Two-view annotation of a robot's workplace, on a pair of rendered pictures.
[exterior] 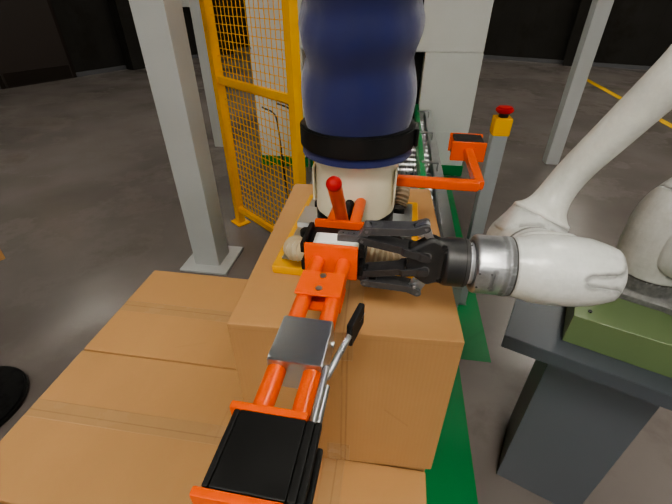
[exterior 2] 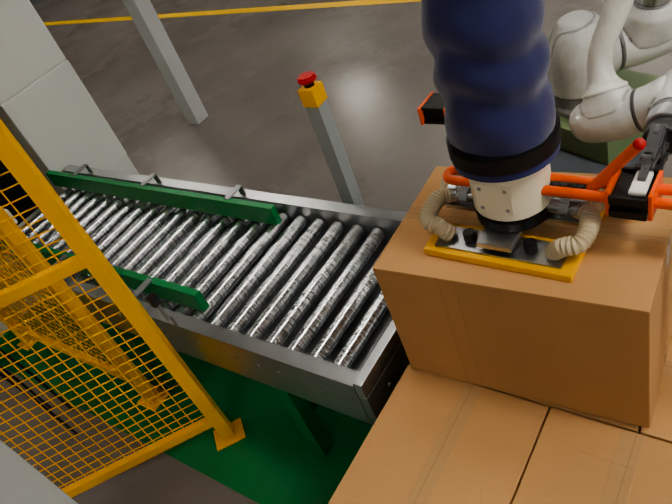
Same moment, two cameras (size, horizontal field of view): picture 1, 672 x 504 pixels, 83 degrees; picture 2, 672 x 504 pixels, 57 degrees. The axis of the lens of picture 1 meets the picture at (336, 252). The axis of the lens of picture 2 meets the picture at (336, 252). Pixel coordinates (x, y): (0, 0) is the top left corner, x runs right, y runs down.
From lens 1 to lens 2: 1.22 m
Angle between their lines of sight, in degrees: 41
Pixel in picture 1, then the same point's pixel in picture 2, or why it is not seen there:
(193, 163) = (34, 480)
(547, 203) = (612, 78)
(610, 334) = not seen: hidden behind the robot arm
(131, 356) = not seen: outside the picture
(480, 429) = not seen: hidden behind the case
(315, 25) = (515, 71)
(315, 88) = (520, 117)
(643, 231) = (579, 66)
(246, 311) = (633, 299)
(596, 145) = (617, 26)
